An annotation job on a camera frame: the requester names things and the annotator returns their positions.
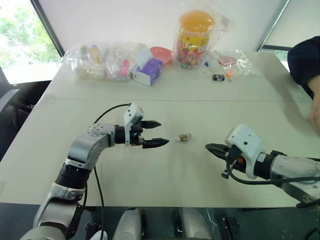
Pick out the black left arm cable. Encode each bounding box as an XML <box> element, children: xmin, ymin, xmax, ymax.
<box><xmin>82</xmin><ymin>102</ymin><xmax>133</xmax><ymax>240</ymax></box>

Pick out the purple and white carton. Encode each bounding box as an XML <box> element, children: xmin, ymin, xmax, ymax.
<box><xmin>129</xmin><ymin>57</ymin><xmax>164</xmax><ymax>88</ymax></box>

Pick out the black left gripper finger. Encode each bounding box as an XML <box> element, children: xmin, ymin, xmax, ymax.
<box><xmin>142</xmin><ymin>137</ymin><xmax>170</xmax><ymax>150</ymax></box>
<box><xmin>141</xmin><ymin>120</ymin><xmax>162</xmax><ymax>130</ymax></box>

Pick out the silver rounded robot shell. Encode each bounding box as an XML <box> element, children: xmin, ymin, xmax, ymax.
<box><xmin>111</xmin><ymin>207</ymin><xmax>147</xmax><ymax>240</ymax></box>
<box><xmin>178</xmin><ymin>207</ymin><xmax>214</xmax><ymax>240</ymax></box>

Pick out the clear bag around jar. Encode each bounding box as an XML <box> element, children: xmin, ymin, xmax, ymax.
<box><xmin>171</xmin><ymin>0</ymin><xmax>237</xmax><ymax>74</ymax></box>

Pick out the dark grey chair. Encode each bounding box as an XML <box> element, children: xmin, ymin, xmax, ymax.
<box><xmin>0</xmin><ymin>65</ymin><xmax>52</xmax><ymax>162</ymax></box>

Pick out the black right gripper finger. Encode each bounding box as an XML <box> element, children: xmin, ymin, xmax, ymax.
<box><xmin>205</xmin><ymin>143</ymin><xmax>229</xmax><ymax>153</ymax></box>
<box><xmin>207</xmin><ymin>148</ymin><xmax>230</xmax><ymax>161</ymax></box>

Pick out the large clear bag of toys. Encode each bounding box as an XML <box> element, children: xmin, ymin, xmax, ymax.
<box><xmin>61</xmin><ymin>41</ymin><xmax>154</xmax><ymax>82</ymax></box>

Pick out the person's dark blue sleeve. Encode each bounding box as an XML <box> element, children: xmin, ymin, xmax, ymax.
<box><xmin>287</xmin><ymin>35</ymin><xmax>320</xmax><ymax>100</ymax></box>

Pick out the person's bare hand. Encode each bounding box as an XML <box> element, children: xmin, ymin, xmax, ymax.
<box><xmin>306</xmin><ymin>88</ymin><xmax>320</xmax><ymax>137</ymax></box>

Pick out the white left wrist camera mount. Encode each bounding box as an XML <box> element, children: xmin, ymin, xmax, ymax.
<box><xmin>123</xmin><ymin>102</ymin><xmax>145</xmax><ymax>147</ymax></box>

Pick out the crinkled clear bag, red item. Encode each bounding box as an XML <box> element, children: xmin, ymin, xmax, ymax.
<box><xmin>204</xmin><ymin>48</ymin><xmax>254</xmax><ymax>77</ymax></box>

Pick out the yellow tube with purple cap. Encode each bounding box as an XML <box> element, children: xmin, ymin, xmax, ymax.
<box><xmin>90</xmin><ymin>44</ymin><xmax>101</xmax><ymax>64</ymax></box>

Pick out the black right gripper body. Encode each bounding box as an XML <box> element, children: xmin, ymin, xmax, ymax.
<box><xmin>223</xmin><ymin>144</ymin><xmax>248</xmax><ymax>176</ymax></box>

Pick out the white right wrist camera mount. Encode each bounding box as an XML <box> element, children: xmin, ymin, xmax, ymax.
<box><xmin>225</xmin><ymin>123</ymin><xmax>266</xmax><ymax>180</ymax></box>

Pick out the small orange plastic piece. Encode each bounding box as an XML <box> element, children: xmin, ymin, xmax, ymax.
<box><xmin>224</xmin><ymin>70</ymin><xmax>237</xmax><ymax>83</ymax></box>

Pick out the candy jar with orange lid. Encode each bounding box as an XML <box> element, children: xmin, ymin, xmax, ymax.
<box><xmin>174</xmin><ymin>9</ymin><xmax>216</xmax><ymax>71</ymax></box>

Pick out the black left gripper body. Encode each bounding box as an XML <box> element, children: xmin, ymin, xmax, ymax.
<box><xmin>129</xmin><ymin>119</ymin><xmax>147</xmax><ymax>147</ymax></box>

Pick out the black window frame bar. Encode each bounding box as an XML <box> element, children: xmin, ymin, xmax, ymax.
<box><xmin>29</xmin><ymin>0</ymin><xmax>66</xmax><ymax>58</ymax></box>

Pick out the pink plastic bowl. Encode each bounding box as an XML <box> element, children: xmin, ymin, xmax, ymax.
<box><xmin>149</xmin><ymin>46</ymin><xmax>174</xmax><ymax>67</ymax></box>

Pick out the pink toy in bag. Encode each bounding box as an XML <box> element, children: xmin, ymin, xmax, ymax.
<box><xmin>120</xmin><ymin>59</ymin><xmax>130</xmax><ymax>76</ymax></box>

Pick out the grey window frame bar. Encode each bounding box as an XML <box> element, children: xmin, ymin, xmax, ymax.
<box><xmin>257</xmin><ymin>0</ymin><xmax>291</xmax><ymax>52</ymax></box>

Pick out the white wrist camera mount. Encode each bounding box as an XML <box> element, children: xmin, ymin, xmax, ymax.
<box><xmin>225</xmin><ymin>123</ymin><xmax>266</xmax><ymax>180</ymax></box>
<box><xmin>123</xmin><ymin>102</ymin><xmax>145</xmax><ymax>147</ymax></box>

